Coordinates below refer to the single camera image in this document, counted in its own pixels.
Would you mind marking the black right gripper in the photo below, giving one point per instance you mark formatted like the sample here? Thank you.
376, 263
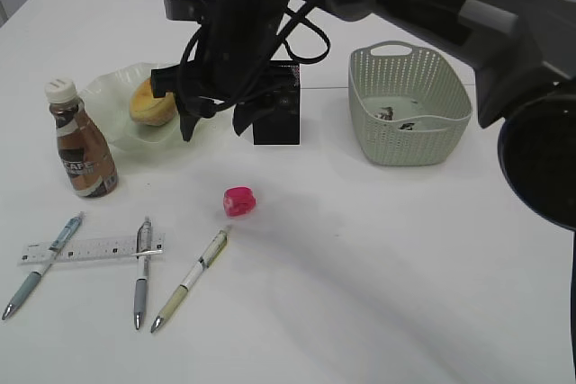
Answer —
200, 80

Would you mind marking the bread roll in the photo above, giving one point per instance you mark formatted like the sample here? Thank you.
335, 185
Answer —
147, 110

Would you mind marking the brown Nescafe coffee bottle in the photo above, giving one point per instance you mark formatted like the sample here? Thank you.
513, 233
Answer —
82, 148

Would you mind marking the long paper piece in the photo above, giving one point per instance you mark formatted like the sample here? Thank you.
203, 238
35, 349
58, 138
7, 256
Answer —
384, 113

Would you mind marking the round paper ball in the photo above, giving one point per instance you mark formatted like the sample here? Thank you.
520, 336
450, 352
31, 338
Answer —
407, 126

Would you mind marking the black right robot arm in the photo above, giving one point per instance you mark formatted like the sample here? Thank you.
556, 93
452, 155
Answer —
522, 53

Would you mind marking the black mesh pen holder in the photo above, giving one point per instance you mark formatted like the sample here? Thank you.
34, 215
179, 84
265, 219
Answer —
280, 95

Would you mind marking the pale green wavy glass plate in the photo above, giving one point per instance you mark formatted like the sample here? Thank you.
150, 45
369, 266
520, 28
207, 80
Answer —
107, 100

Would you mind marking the beige click pen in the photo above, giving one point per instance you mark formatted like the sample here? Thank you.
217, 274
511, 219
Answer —
204, 262

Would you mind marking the grey click pen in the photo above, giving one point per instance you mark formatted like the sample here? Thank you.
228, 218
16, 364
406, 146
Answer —
143, 244

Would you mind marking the pale green plastic basket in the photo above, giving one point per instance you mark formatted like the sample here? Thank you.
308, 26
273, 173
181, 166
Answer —
421, 87

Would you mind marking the light blue click pen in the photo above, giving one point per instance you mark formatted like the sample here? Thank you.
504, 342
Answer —
35, 276

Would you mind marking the pink correction tape dispenser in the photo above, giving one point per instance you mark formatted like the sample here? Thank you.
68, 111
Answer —
238, 201

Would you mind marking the clear plastic ruler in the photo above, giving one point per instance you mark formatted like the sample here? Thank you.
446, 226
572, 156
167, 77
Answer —
94, 249

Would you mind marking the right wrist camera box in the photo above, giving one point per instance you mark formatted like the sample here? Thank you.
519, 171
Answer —
189, 10

